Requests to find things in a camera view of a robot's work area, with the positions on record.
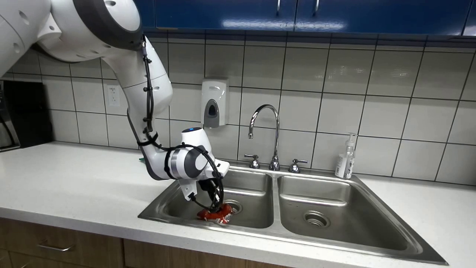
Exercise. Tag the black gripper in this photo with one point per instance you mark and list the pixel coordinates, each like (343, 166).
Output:
(208, 186)

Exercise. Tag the orange snack pack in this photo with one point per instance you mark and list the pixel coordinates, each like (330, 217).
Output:
(216, 216)

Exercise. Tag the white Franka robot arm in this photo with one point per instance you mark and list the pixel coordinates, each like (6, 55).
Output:
(143, 83)

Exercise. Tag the stainless steel double sink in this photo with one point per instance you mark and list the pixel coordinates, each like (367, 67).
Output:
(306, 213)

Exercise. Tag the wooden lower cabinet door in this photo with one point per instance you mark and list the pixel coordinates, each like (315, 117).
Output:
(187, 257)

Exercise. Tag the chrome gooseneck faucet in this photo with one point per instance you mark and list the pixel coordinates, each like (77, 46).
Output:
(274, 143)

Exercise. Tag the clear dish soap bottle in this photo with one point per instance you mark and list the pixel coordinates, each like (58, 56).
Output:
(346, 160)

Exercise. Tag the wooden drawer front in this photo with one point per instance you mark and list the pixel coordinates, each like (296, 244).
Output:
(74, 242)

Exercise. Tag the blue upper cabinets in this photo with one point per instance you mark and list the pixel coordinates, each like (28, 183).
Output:
(297, 16)

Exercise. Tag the black countertop appliance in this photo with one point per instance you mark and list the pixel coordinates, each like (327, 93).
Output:
(27, 113)

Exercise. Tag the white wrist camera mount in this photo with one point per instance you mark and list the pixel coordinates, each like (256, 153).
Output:
(187, 189)

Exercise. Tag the white wall soap dispenser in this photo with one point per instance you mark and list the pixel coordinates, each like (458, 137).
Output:
(214, 101)

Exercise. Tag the white wall power outlet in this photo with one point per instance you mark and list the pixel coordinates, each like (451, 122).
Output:
(113, 96)

